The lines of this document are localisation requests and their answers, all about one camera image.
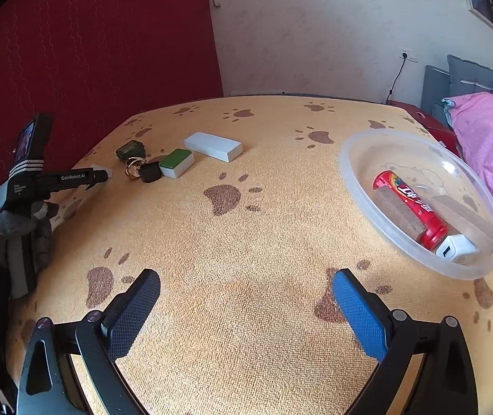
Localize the white rectangular block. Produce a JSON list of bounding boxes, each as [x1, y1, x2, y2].
[[184, 132, 244, 164]]

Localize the red quilted fabric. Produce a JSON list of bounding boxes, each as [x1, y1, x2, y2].
[[0, 0, 225, 243]]

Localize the black cable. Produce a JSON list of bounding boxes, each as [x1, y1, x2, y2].
[[385, 57, 406, 104]]

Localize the grey padded headboard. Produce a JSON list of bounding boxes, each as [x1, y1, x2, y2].
[[419, 54, 493, 126]]

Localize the dark wooden block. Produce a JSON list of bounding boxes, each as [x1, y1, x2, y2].
[[374, 188, 426, 243]]

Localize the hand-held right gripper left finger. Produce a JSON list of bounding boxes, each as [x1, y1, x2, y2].
[[16, 268, 161, 415]]

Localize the pink blanket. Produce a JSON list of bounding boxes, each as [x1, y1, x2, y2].
[[443, 92, 493, 238]]

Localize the red box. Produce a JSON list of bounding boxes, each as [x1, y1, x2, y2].
[[387, 100, 461, 148]]

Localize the white power adapter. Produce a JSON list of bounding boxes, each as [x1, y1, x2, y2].
[[434, 233, 481, 265]]

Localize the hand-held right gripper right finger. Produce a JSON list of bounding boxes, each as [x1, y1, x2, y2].
[[332, 268, 478, 415]]

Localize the orange paw-print blanket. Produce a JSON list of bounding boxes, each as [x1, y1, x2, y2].
[[6, 94, 493, 415]]

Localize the red can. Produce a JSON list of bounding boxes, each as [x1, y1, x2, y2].
[[373, 170, 449, 249]]

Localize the clear plastic bowl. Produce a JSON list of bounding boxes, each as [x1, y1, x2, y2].
[[338, 129, 493, 280]]

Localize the person's left hand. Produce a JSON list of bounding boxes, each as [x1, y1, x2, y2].
[[0, 201, 60, 271]]

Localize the green mahjong tile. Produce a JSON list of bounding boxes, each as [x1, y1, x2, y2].
[[158, 149, 196, 179]]

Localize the keys with black fob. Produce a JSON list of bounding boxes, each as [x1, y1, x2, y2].
[[116, 140, 147, 181]]

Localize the light wooden block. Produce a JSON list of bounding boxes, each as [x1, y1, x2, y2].
[[430, 194, 493, 257]]

